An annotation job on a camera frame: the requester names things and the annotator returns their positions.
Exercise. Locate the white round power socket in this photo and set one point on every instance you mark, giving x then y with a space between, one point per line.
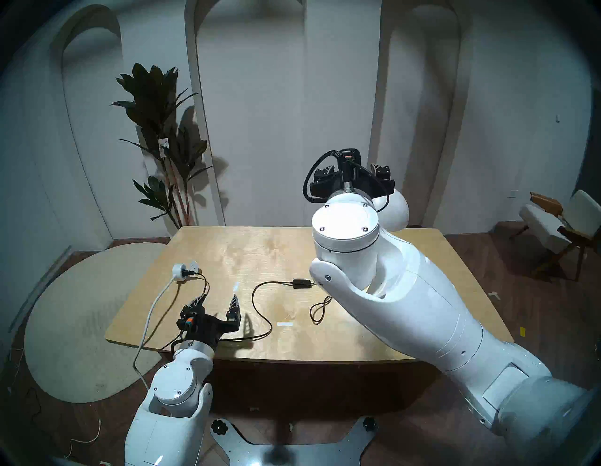
178 271

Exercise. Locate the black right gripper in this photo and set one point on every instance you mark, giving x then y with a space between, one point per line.
328 190

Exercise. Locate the light wooden table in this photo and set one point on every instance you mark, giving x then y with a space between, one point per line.
225 253

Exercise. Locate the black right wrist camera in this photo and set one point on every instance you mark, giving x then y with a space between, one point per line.
350 159

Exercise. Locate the white round socket cover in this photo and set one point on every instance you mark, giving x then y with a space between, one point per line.
193 264

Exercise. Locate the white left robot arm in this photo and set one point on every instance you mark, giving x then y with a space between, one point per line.
178 385

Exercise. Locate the white plant tag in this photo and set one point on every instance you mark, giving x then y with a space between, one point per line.
163 146

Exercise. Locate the white cushioned wooden armchair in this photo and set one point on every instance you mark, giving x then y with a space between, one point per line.
549 225

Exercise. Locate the grey metal robot base plate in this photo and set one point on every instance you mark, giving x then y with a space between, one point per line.
281 453

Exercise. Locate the tall dark green plant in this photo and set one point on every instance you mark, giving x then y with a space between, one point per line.
152 94

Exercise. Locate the round beige rug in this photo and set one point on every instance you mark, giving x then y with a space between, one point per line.
80 324

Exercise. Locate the black power plug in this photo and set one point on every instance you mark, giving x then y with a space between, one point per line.
190 273

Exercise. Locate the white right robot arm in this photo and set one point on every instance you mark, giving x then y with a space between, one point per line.
413 300

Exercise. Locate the black base knob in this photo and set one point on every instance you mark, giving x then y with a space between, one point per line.
219 427
369 423

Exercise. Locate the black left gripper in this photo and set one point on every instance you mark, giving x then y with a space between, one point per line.
211 327

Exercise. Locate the white dome table lamp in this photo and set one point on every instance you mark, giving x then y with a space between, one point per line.
396 211

